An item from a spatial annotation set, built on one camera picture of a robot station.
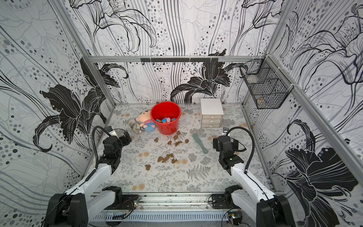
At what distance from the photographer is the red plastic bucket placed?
2.89 ft

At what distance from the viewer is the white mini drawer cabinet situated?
975mm

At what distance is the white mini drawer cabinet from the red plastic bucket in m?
0.18
